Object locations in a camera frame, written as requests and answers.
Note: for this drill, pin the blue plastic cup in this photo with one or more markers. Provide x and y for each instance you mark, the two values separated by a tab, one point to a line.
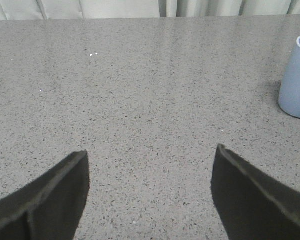
289	94

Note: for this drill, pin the grey-white curtain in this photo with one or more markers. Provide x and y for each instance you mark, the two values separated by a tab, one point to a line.
115	9

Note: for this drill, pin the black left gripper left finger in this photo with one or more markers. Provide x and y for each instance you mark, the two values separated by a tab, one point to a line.
50	207

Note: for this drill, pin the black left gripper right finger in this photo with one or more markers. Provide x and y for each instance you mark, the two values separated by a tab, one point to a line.
251	204

